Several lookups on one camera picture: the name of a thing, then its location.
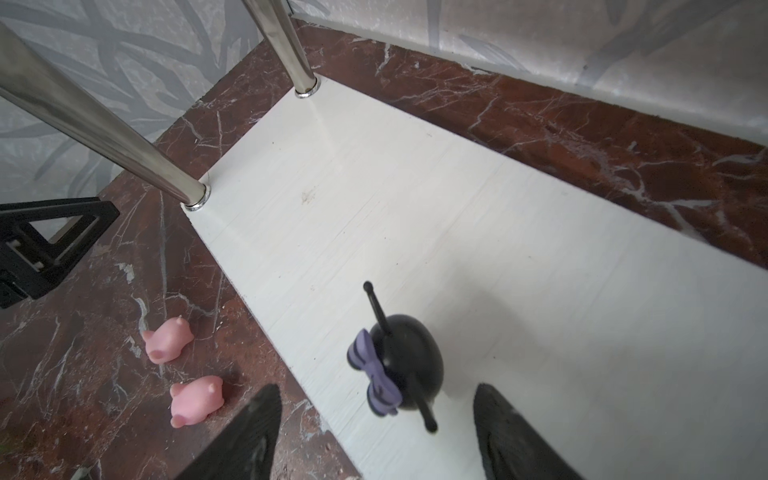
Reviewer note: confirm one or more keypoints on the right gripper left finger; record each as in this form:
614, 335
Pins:
245, 448

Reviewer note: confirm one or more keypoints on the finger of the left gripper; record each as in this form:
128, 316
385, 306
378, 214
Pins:
32, 265

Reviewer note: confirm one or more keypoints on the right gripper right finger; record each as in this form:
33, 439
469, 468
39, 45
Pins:
510, 448

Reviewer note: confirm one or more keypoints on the black purple figurine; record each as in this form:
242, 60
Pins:
402, 362

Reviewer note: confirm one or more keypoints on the white two-tier shelf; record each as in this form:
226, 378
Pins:
606, 270

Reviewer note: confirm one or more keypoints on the pink pig toy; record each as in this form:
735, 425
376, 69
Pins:
167, 342
193, 402

